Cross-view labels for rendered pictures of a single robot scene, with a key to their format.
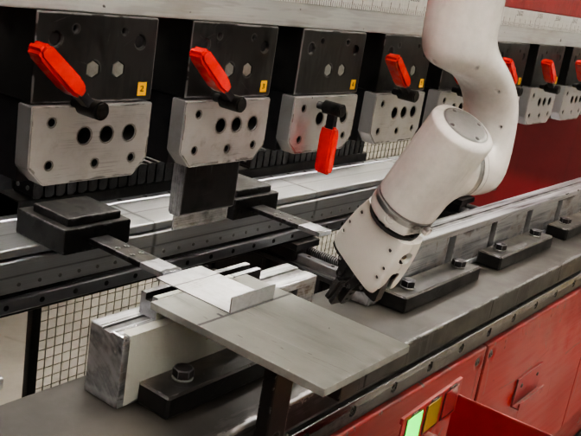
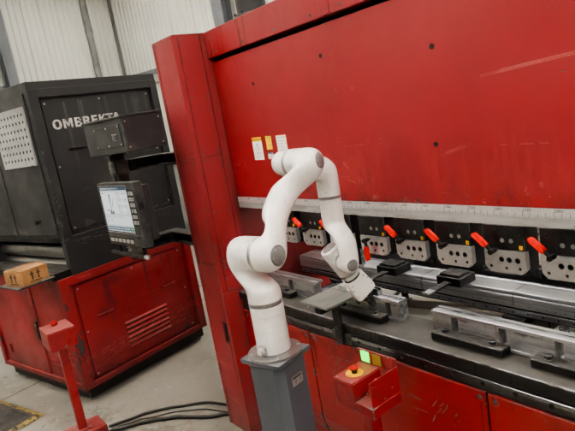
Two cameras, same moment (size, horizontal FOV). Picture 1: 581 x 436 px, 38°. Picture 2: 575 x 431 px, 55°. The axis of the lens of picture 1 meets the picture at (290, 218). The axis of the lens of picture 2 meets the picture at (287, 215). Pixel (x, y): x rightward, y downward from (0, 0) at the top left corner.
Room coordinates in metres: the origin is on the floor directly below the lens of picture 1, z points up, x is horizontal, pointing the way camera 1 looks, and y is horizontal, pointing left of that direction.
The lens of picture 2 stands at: (1.56, -2.24, 1.82)
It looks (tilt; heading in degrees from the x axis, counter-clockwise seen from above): 11 degrees down; 109
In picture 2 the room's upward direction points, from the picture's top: 10 degrees counter-clockwise
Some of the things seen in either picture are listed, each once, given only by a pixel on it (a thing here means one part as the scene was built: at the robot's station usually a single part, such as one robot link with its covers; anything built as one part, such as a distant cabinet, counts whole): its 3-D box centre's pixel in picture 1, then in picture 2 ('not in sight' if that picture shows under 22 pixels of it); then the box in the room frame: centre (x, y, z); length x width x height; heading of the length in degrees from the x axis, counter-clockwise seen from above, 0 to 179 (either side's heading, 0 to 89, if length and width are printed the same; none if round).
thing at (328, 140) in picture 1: (325, 137); (367, 249); (1.11, -0.03, 1.20); 0.04 x 0.02 x 0.10; 55
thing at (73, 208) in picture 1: (108, 237); (382, 271); (1.12, 0.25, 1.01); 0.26 x 0.12 x 0.05; 55
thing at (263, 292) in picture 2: not in sight; (253, 269); (0.81, -0.54, 1.30); 0.19 x 0.12 x 0.24; 155
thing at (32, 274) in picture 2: not in sight; (24, 274); (-1.37, 0.61, 1.04); 0.30 x 0.26 x 0.12; 159
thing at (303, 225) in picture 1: (265, 206); (445, 281); (1.41, 0.05, 1.01); 0.26 x 0.12 x 0.05; 55
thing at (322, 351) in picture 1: (279, 327); (335, 295); (0.94, -0.01, 1.00); 0.26 x 0.18 x 0.01; 55
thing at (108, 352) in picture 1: (213, 326); (370, 302); (1.07, 0.08, 0.92); 0.39 x 0.06 x 0.10; 145
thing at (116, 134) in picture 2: not in sight; (135, 191); (-0.26, 0.46, 1.53); 0.51 x 0.25 x 0.85; 150
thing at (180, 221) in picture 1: (204, 189); (355, 257); (1.03, 0.11, 1.13); 0.10 x 0.02 x 0.10; 145
